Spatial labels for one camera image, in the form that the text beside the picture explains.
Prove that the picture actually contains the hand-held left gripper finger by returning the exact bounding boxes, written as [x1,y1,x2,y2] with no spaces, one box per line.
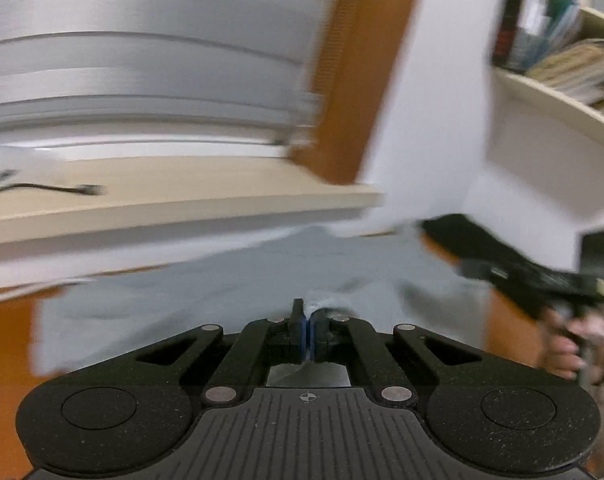
[134,299,309,404]
[307,310,484,404]

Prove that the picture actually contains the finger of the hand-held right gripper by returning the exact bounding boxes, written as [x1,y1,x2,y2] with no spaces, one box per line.
[419,214,529,282]

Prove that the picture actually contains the grey sweatshirt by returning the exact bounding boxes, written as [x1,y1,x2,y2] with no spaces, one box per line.
[32,222,493,391]

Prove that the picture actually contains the person's right hand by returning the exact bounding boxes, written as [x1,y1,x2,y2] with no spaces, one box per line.
[544,305,604,381]

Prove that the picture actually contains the beige windowsill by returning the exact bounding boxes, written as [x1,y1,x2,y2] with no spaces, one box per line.
[0,157,385,261]

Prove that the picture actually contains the row of books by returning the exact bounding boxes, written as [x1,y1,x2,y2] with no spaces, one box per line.
[492,0,604,121]

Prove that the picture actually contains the grey window blinds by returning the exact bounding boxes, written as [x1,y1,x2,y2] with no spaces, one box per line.
[0,0,353,153]

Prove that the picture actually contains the white wall shelf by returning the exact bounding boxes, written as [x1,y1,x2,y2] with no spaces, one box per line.
[487,0,604,161]

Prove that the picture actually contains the wooden window frame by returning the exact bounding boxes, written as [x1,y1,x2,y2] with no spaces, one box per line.
[287,0,428,186]

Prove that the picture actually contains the black cable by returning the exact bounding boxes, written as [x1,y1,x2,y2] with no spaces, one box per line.
[0,170,106,197]

